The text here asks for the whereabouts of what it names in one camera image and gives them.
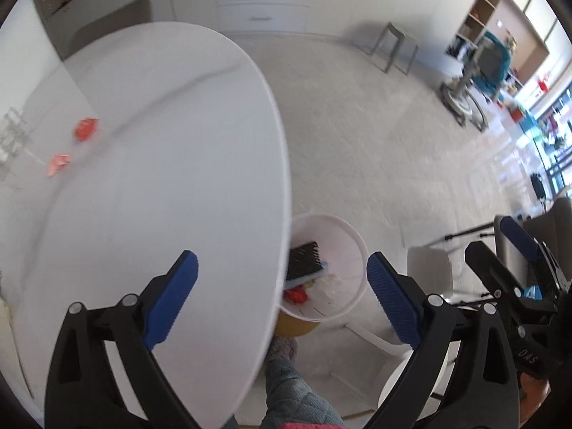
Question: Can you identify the orange-red wrapper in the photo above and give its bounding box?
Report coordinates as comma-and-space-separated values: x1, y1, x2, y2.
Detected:
73, 117, 99, 142

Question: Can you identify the person's right hand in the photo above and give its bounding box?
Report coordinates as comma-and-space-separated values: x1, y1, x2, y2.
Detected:
520, 373, 551, 426

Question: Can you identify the black foam mesh sleeve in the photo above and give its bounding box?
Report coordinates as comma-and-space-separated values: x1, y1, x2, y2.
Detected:
286, 241, 323, 281

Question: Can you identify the blue child high chair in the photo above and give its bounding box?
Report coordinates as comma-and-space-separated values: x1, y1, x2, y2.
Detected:
439, 31, 518, 133

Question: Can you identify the pink paper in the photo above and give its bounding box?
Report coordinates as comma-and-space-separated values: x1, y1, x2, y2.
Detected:
46, 154, 71, 177

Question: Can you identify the clear glass container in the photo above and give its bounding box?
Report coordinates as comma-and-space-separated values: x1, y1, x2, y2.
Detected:
0, 108, 29, 167

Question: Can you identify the grey fuzzy slipper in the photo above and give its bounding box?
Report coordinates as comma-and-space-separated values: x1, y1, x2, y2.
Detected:
266, 336, 299, 363

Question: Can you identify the person's quilted grey leg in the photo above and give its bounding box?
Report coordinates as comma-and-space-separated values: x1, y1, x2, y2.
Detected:
260, 359, 344, 428

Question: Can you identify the red paper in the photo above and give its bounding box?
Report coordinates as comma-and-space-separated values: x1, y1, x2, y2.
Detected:
283, 286, 308, 305

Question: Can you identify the blue surgical face mask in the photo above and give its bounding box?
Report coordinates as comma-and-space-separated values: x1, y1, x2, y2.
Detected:
284, 261, 329, 290

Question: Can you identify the white plastic chair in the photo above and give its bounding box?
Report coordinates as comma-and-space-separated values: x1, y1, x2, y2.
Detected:
348, 245, 457, 412

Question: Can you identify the grey dining chair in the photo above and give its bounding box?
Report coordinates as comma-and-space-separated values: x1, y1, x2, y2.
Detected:
69, 0, 152, 54

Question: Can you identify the grey metal stool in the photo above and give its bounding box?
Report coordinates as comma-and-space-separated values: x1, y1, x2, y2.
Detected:
368, 22, 420, 75

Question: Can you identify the yellow round stool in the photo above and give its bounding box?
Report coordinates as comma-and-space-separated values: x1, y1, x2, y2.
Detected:
273, 311, 320, 338

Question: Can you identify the wooden bookshelf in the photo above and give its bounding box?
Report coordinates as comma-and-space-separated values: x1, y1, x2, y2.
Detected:
445, 0, 554, 85

